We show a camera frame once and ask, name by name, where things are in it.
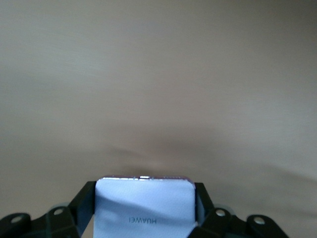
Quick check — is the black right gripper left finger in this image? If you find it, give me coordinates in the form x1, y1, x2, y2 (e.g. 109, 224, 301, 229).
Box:
0, 180, 97, 238

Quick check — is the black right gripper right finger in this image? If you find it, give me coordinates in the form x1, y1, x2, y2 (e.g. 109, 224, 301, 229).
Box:
194, 182, 290, 238

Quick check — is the lavender folding phone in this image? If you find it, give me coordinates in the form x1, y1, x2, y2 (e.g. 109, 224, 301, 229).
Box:
92, 175, 199, 238

